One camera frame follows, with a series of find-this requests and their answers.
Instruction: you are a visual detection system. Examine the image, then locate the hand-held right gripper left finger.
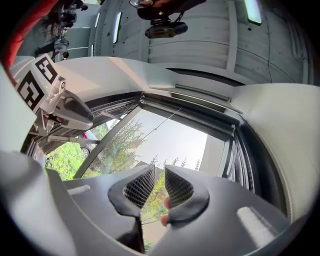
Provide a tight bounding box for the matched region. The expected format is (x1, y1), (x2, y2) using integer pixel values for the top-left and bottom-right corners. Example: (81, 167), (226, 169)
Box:
(0, 151), (156, 256)

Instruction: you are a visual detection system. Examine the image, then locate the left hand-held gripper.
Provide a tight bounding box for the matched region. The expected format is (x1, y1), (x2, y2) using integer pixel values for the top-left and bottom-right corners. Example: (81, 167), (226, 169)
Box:
(15, 56), (95, 137)

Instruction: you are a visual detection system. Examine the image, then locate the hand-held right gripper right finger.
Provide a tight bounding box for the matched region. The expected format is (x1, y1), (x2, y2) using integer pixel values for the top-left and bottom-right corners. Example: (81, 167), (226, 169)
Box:
(149, 164), (300, 256)

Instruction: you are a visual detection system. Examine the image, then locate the window with dark frame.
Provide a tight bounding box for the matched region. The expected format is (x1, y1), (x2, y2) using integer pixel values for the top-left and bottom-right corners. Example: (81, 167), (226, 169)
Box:
(139, 93), (237, 137)

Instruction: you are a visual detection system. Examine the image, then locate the open glass window sash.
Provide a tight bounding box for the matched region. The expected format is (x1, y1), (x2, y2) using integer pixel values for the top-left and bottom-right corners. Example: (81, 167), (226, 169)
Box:
(73, 103), (226, 180)

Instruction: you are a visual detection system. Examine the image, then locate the person's right hand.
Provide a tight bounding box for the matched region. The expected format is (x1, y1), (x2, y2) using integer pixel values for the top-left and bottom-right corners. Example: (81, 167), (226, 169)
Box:
(159, 196), (173, 228)

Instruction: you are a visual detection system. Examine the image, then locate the pile of dark items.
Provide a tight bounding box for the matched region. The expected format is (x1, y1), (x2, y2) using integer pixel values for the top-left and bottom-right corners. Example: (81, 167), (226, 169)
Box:
(33, 0), (89, 62)

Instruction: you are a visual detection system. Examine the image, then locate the person's red shirt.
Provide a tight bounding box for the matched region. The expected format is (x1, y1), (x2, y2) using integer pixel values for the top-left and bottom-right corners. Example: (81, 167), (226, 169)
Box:
(1, 0), (62, 83)

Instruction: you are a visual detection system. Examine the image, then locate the black window frame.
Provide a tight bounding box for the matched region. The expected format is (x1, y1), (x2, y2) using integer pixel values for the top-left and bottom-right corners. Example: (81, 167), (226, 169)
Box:
(21, 86), (285, 218)

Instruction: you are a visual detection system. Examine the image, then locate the black head-mounted camera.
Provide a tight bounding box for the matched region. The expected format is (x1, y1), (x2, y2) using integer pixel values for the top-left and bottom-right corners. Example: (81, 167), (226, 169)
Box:
(144, 18), (189, 40)

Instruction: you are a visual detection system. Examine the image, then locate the black wall cable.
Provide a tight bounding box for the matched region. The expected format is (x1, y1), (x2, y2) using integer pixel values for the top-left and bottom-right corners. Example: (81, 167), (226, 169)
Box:
(264, 14), (274, 84)

